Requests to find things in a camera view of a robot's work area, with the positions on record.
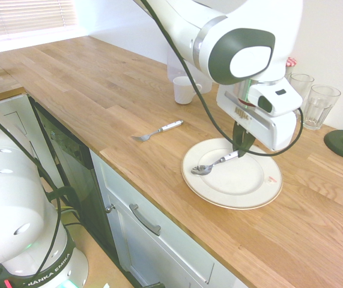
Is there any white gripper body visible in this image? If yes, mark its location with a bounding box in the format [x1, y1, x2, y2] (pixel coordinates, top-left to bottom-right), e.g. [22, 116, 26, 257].
[216, 85, 298, 152]

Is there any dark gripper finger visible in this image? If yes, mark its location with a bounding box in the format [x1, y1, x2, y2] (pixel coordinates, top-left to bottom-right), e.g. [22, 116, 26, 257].
[232, 121, 244, 151]
[238, 129, 255, 158]

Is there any white-handled metal spoon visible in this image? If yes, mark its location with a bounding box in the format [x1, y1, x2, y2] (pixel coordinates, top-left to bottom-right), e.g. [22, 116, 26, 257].
[190, 151, 241, 176]

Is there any white plate with gold rim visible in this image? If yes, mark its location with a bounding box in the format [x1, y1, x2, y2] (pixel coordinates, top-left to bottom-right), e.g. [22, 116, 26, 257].
[181, 137, 284, 211]

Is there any clear drinking glass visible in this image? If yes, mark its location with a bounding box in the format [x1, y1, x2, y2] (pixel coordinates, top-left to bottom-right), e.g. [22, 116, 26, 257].
[303, 84, 342, 131]
[289, 73, 315, 106]

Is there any jar with red checked lid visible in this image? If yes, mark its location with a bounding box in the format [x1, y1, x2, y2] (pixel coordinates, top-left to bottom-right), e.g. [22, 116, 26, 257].
[284, 56, 299, 82]

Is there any white ribbed cup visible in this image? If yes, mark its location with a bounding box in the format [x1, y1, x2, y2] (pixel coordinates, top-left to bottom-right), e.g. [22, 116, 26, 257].
[172, 76, 204, 106]

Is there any white kitchen cabinet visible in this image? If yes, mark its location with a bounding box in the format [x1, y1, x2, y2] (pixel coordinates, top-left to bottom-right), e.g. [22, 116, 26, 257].
[0, 92, 250, 288]

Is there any black dishwasher front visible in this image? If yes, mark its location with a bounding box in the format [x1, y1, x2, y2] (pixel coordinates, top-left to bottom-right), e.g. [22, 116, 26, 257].
[28, 95, 121, 266]

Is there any white window blind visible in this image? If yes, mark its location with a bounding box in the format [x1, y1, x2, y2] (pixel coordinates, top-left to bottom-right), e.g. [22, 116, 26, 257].
[0, 0, 79, 39]

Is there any white-handled metal fork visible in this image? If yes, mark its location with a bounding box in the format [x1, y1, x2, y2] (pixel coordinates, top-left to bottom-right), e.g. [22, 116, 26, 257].
[131, 119, 184, 143]

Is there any metal drawer handle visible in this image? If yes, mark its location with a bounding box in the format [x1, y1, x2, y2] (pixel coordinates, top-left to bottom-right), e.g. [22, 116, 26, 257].
[129, 203, 162, 236]

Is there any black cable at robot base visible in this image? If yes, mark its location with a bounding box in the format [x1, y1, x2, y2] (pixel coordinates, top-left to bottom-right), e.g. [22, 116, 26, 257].
[0, 89, 83, 288]

